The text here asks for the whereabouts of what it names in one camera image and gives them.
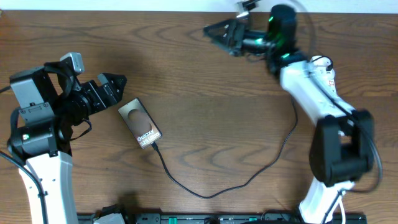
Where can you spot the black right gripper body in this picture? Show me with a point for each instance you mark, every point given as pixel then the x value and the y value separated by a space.
pixel 238 28

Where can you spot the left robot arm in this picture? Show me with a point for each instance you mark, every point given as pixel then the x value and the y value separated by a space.
pixel 52 101

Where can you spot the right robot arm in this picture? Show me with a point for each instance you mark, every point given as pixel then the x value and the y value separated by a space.
pixel 342 148

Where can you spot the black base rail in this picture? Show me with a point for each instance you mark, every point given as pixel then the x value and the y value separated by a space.
pixel 268 217

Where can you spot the white power strip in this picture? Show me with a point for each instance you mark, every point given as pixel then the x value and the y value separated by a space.
pixel 322 68

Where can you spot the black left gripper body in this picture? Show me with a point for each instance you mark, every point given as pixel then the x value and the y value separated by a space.
pixel 89 98

